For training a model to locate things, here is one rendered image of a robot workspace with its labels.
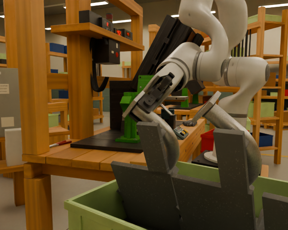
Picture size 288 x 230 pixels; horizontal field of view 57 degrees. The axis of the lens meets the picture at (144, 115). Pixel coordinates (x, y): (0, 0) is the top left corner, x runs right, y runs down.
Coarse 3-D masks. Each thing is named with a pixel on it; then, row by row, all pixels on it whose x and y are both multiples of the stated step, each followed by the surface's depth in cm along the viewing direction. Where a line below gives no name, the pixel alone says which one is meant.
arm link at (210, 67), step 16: (192, 0) 71; (208, 0) 72; (192, 16) 71; (208, 16) 69; (208, 32) 70; (224, 32) 68; (224, 48) 67; (208, 64) 66; (224, 64) 68; (208, 80) 69
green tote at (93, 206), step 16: (192, 176) 84; (208, 176) 81; (96, 192) 63; (112, 192) 68; (256, 192) 73; (272, 192) 70; (64, 208) 57; (80, 208) 54; (96, 208) 64; (112, 208) 69; (256, 208) 73; (80, 224) 54; (96, 224) 52; (112, 224) 49; (128, 224) 48
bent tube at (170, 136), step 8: (136, 104) 53; (128, 112) 54; (136, 112) 53; (144, 112) 53; (152, 112) 54; (144, 120) 54; (152, 120) 53; (160, 120) 54; (168, 128) 54; (168, 136) 54; (168, 144) 54; (176, 144) 55; (168, 152) 56; (176, 152) 55; (168, 160) 57; (176, 160) 57
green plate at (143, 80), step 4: (140, 76) 173; (144, 76) 172; (148, 76) 171; (152, 76) 170; (140, 80) 172; (144, 80) 172; (148, 80) 171; (140, 84) 172; (144, 84) 171; (140, 88) 172; (140, 92) 171
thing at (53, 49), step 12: (48, 48) 625; (60, 48) 670; (48, 60) 627; (48, 72) 629; (60, 72) 688; (96, 72) 812; (48, 96) 636; (60, 96) 731; (96, 96) 839; (96, 108) 848
